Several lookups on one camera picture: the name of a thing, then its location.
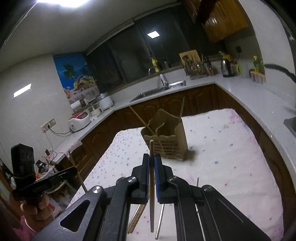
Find wooden chopstick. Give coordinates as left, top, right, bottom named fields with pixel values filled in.
left=179, top=96, right=185, bottom=120
left=68, top=151, right=87, bottom=193
left=129, top=106, right=156, bottom=135

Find kitchen faucet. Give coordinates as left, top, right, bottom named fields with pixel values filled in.
left=148, top=66, right=169, bottom=89

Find dish rack with utensils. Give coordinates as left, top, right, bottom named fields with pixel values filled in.
left=183, top=59, right=214, bottom=80

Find person left hand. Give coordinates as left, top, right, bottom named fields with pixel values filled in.
left=21, top=194, right=55, bottom=232

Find lower wooden cabinets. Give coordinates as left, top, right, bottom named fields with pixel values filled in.
left=71, top=84, right=295, bottom=232

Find wooden cabinets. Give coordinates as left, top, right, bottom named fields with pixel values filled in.
left=71, top=84, right=295, bottom=232
left=185, top=1, right=249, bottom=43

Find pink towel on counter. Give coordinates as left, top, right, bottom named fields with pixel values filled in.
left=58, top=140, right=83, bottom=157

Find floral white table cloth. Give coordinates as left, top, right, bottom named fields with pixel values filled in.
left=73, top=108, right=284, bottom=240

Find white red rice cooker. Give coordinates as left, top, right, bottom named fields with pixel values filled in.
left=68, top=111, right=91, bottom=132

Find wooden utensil holder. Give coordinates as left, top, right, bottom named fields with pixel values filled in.
left=140, top=109, right=188, bottom=161

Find paper towel roll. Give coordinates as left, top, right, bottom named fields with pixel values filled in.
left=70, top=100, right=82, bottom=111

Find small white steel pot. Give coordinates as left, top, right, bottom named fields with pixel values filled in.
left=88, top=103, right=102, bottom=117

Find white steel pot cooker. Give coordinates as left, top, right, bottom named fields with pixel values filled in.
left=96, top=92, right=114, bottom=111

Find fruit beach poster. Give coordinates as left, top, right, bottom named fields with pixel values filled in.
left=53, top=53, right=99, bottom=104

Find gas stove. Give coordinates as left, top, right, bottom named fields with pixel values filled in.
left=284, top=117, right=296, bottom=137

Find steel sink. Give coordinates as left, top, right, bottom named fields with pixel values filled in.
left=130, top=80, right=186, bottom=102

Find steel electric kettle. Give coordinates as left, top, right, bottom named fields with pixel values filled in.
left=221, top=59, right=234, bottom=78

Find spice jar rack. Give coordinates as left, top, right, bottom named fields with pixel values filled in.
left=250, top=71, right=266, bottom=85

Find green cup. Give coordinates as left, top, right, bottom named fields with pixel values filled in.
left=236, top=63, right=242, bottom=74

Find yellow dish soap bottle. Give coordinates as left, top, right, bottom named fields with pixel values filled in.
left=151, top=57, right=160, bottom=73

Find green oil bottle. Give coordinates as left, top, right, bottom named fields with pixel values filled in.
left=253, top=55, right=260, bottom=72

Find black wok with lid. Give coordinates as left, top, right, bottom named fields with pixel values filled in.
left=264, top=64, right=296, bottom=83

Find upper wooden cabinets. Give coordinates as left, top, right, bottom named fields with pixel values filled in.
left=185, top=1, right=249, bottom=43

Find wall power outlet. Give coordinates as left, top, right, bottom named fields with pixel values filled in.
left=41, top=118, right=56, bottom=133

